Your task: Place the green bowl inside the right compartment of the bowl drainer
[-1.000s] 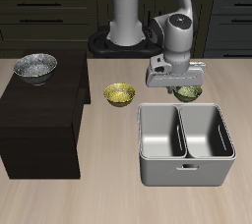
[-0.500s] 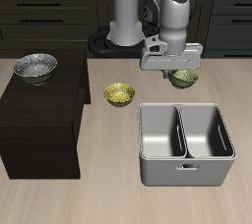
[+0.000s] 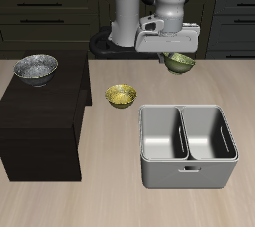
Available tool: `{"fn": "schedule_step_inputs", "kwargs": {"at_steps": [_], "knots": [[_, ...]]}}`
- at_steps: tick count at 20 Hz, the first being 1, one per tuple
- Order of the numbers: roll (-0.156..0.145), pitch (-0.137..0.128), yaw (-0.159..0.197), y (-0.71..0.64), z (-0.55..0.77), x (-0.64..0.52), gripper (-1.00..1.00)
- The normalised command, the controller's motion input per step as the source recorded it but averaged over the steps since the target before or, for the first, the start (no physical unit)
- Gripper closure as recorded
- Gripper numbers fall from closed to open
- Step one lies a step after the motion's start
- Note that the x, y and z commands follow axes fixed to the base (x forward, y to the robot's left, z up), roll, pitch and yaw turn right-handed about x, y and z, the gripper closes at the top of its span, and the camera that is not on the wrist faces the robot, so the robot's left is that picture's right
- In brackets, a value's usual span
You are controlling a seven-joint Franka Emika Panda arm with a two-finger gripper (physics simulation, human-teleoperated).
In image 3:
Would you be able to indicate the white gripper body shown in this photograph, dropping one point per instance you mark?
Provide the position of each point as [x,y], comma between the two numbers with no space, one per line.
[167,41]

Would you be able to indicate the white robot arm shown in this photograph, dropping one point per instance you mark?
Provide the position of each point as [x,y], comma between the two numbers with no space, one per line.
[127,8]

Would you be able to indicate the green bowl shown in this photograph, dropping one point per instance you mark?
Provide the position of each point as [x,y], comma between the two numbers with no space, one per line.
[179,62]

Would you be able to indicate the yellow bowl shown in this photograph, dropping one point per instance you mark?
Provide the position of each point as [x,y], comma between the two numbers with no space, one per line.
[121,95]

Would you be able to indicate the grey bowl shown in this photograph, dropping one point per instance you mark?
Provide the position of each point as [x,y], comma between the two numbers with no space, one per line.
[35,69]

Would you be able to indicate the white two-bin basket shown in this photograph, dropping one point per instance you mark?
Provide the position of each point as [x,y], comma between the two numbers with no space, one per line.
[187,148]

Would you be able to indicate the dark kitchen cupboards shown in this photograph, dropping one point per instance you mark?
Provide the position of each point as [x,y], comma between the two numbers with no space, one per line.
[46,22]

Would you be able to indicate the dark wooden cabinet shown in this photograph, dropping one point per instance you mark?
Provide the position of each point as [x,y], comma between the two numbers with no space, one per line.
[40,118]

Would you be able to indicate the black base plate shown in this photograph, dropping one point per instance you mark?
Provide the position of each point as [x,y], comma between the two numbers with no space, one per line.
[99,45]

